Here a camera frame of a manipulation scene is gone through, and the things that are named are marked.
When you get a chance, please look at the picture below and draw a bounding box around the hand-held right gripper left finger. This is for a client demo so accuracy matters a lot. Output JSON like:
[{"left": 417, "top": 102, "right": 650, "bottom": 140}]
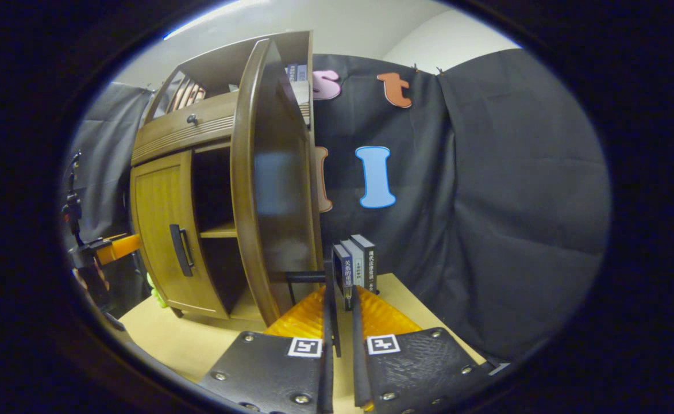
[{"left": 198, "top": 286, "right": 336, "bottom": 414}]

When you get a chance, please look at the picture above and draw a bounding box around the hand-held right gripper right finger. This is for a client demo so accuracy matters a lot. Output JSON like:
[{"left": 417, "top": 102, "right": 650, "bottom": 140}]
[{"left": 351, "top": 286, "right": 495, "bottom": 412}]

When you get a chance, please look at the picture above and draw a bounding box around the wooden shoe cabinet door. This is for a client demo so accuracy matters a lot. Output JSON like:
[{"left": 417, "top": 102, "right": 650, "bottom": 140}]
[
  {"left": 130, "top": 151, "right": 228, "bottom": 320},
  {"left": 230, "top": 39, "right": 342, "bottom": 357}
]

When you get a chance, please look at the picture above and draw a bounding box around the wooden double-door shoe cabinet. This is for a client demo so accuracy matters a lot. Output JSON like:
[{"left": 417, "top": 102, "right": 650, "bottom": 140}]
[{"left": 130, "top": 30, "right": 326, "bottom": 323}]

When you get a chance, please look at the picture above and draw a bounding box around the wooden cabinet drawer with knob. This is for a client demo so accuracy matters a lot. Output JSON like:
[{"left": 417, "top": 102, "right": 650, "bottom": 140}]
[{"left": 131, "top": 91, "right": 240, "bottom": 167}]

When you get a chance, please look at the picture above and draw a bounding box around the green frog plush toy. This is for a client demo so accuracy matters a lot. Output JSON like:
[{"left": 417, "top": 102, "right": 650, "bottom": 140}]
[{"left": 146, "top": 273, "right": 168, "bottom": 308}]

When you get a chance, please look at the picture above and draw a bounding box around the dark blue standing book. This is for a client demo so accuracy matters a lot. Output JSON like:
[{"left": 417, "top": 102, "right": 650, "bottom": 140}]
[{"left": 332, "top": 244, "right": 353, "bottom": 311}]

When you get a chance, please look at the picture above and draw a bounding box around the grey standing book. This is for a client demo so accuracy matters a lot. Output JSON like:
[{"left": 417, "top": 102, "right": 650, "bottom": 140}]
[{"left": 341, "top": 239, "right": 366, "bottom": 288}]

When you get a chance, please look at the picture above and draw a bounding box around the black standing book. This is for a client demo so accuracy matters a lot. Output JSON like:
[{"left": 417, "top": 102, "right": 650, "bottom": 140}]
[{"left": 351, "top": 234, "right": 378, "bottom": 294}]

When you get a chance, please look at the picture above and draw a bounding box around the black backdrop cloth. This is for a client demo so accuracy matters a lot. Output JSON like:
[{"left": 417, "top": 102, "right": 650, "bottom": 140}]
[{"left": 64, "top": 49, "right": 612, "bottom": 360}]

